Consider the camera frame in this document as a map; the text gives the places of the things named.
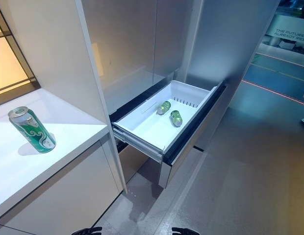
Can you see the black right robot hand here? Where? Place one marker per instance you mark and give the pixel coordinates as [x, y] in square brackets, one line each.
[184, 232]

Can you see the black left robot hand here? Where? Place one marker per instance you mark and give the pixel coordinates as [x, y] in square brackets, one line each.
[87, 231]

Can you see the tall green beer can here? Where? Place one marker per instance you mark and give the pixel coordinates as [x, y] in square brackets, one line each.
[32, 129]

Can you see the silver fridge drawer front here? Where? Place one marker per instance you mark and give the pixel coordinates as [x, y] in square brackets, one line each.
[191, 151]

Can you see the silver fridge body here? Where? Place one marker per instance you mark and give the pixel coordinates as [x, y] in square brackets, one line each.
[130, 36]

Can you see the white counter cabinet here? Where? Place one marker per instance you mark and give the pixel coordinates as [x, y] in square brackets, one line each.
[56, 183]

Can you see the small green drink can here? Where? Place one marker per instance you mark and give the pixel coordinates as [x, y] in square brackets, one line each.
[164, 107]
[176, 118]

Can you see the white plastic drawer bin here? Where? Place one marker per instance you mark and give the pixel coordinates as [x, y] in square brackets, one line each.
[147, 122]

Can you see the white tall side panel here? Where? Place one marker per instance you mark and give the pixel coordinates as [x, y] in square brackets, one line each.
[56, 49]

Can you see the black framed lit window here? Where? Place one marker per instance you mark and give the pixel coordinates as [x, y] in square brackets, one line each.
[9, 61]

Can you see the white printed sign board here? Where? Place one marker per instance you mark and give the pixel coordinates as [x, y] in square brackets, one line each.
[286, 31]

